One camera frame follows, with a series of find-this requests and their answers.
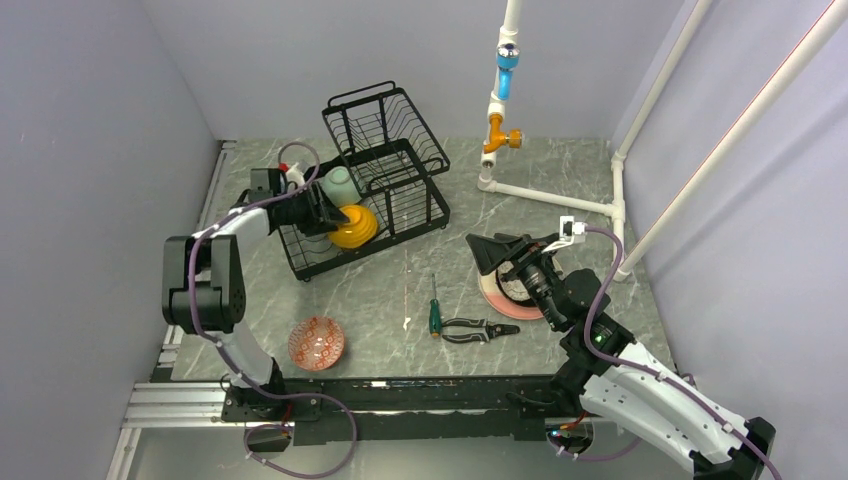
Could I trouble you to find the mint green ceramic bowl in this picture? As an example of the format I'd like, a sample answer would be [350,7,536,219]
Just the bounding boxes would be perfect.
[321,166,362,207]

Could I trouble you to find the speckled grey ceramic plate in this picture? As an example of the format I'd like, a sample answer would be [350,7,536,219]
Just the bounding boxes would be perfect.
[496,261,529,301]

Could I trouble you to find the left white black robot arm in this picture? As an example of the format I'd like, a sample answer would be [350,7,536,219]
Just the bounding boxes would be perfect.
[162,168,349,420]

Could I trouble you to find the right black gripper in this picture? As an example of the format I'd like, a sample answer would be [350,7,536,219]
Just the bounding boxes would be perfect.
[466,232,566,330]

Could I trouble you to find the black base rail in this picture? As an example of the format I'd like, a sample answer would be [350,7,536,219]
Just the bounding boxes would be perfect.
[220,375,583,446]

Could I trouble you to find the white PVC pipe frame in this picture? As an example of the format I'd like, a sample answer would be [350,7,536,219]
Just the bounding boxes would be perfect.
[476,0,713,283]

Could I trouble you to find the black wire dish rack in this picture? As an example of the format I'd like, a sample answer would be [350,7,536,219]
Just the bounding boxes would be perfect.
[279,81,451,282]

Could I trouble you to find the pink rimmed ceramic plate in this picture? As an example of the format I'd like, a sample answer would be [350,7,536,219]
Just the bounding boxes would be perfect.
[478,273,543,321]

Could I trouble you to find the blue cylinder on pipe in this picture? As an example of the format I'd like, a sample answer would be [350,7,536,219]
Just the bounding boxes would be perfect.
[496,42,520,101]

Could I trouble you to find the yellow ribbed ceramic bowl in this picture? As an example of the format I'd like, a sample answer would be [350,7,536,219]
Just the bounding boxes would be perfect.
[327,204,379,250]

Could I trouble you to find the black ceramic plate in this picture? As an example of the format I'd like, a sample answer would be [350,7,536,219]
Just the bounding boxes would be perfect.
[495,261,535,308]

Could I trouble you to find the green handled screwdriver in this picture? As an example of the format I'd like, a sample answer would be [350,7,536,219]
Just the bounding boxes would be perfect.
[428,274,442,338]

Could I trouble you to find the black grey pliers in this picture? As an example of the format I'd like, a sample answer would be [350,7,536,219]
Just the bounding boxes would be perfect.
[441,317,521,344]

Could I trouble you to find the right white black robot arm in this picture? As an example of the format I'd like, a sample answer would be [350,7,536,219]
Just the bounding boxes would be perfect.
[465,223,781,479]

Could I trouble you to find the aluminium side rail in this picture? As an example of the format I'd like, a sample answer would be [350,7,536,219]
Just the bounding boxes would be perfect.
[105,140,238,480]

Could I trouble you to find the red patterned ceramic bowl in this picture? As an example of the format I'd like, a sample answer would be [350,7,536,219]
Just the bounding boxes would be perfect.
[287,316,346,372]

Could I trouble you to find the white tall pole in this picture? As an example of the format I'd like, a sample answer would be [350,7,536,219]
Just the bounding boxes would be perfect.
[613,1,847,282]

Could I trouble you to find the orange pipe valve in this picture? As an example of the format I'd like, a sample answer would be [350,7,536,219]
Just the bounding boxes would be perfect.
[482,112,524,155]

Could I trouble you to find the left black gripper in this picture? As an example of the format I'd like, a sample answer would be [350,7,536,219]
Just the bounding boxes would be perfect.
[275,181,350,238]

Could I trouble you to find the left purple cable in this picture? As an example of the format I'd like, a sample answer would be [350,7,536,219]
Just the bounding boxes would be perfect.
[185,141,359,480]

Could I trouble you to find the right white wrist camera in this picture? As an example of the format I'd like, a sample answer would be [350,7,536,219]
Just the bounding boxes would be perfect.
[543,215,587,253]

